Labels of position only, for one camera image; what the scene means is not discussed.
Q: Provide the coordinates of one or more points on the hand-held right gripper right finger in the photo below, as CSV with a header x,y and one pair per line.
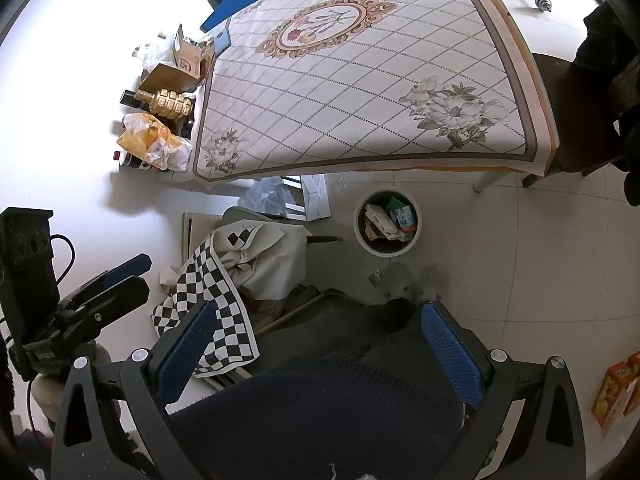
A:
x,y
452,355

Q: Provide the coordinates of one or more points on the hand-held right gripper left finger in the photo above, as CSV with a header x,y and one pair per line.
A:
x,y
187,347

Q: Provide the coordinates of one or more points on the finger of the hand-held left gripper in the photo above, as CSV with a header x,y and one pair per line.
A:
x,y
125,267
120,297

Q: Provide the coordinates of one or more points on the teal plastic packet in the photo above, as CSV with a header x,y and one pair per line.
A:
x,y
406,217

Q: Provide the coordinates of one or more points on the white round trash bin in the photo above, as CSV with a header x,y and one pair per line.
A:
x,y
361,240

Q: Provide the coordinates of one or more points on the green packet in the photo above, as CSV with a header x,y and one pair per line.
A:
x,y
395,203

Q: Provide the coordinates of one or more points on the black white checkered cloth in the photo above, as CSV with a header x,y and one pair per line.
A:
x,y
220,310

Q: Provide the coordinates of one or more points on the grey fluffy slipper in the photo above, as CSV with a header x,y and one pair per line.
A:
x,y
434,280
397,280

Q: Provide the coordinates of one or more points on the wooden stick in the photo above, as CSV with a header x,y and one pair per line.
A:
x,y
290,312

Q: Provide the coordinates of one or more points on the dark red capped bottle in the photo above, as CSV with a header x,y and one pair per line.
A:
x,y
127,159

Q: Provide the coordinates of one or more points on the small foil scrap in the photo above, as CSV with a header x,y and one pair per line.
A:
x,y
375,277

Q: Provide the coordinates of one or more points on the person's grey trousers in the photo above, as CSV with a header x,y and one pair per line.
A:
x,y
345,320

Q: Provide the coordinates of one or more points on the beige cloth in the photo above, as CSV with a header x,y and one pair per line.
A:
x,y
280,260

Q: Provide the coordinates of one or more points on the orange plastic bag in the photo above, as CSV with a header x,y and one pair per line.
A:
x,y
150,140

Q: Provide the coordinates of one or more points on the person's navy sweater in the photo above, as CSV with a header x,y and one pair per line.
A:
x,y
320,410

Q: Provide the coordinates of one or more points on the white small box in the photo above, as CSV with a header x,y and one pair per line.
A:
x,y
382,220

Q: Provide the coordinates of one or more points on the clear plastic bag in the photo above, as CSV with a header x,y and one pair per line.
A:
x,y
265,197

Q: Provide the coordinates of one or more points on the small black box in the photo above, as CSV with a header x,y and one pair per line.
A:
x,y
128,98

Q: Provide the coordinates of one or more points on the orange printed box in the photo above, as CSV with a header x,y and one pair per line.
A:
x,y
617,392

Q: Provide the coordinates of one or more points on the gold textured bottle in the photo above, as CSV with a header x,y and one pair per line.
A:
x,y
167,103

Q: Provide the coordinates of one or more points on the black rod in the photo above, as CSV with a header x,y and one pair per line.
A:
x,y
325,238

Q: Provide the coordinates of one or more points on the white table leg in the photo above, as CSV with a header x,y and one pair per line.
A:
x,y
480,182

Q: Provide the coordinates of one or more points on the closed cardboard box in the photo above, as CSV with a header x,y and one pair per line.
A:
x,y
167,76

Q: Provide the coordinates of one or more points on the white paper bag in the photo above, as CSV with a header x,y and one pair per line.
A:
x,y
315,197

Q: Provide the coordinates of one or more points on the open cardboard box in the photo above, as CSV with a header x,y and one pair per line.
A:
x,y
192,55

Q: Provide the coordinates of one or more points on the wooden chair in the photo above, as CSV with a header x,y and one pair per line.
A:
x,y
555,110

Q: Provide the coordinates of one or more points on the floral patterned tablecloth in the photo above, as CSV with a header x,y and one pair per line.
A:
x,y
360,75

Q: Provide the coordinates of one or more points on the black jacket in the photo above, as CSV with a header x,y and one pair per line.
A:
x,y
612,60

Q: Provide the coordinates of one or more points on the wooden frame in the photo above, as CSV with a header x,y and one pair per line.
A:
x,y
197,230

